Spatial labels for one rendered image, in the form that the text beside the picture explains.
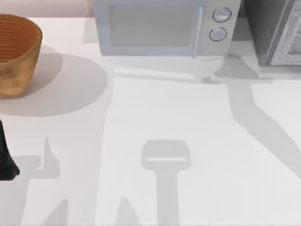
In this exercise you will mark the microwave oven door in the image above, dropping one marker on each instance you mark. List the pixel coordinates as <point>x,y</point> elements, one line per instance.
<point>150,26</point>

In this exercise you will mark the pale microwave oven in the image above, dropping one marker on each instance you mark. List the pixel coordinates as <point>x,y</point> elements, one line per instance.
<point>221,47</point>

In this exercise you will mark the round microwave knob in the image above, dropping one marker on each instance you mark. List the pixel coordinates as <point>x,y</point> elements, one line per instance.
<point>221,14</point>
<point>218,34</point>

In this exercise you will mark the brown woven basket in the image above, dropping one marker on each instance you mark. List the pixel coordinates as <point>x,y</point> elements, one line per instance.
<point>16,58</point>

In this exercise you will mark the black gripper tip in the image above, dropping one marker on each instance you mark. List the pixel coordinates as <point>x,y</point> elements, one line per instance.
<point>5,162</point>

